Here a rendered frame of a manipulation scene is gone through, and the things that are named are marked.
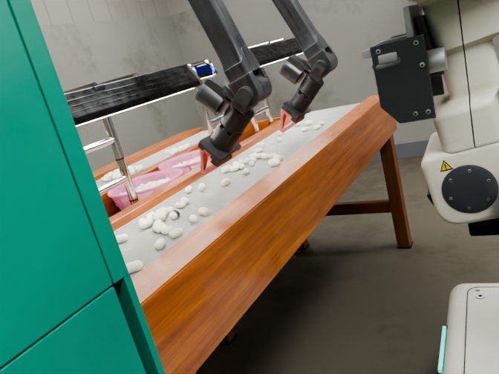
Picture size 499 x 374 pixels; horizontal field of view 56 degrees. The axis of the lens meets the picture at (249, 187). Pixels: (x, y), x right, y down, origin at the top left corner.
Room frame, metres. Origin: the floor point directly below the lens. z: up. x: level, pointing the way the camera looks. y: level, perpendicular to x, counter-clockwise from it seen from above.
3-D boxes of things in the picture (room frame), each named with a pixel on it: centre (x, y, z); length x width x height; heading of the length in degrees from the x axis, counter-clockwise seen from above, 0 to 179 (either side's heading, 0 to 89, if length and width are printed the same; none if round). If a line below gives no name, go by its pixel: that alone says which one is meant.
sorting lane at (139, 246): (1.56, -0.03, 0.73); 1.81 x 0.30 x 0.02; 147
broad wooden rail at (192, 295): (1.44, -0.21, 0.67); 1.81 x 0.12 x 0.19; 147
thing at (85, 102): (1.22, 0.26, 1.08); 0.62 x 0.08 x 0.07; 147
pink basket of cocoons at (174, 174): (1.60, 0.35, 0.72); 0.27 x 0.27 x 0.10
